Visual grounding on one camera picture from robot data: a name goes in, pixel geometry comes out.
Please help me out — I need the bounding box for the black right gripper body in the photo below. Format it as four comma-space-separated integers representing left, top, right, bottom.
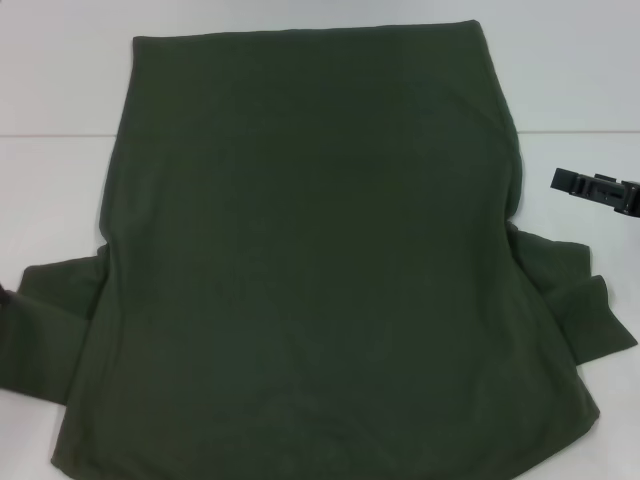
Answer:
613, 180, 640, 217

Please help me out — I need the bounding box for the dark green shirt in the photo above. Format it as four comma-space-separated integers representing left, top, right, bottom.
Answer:
18, 19, 640, 480

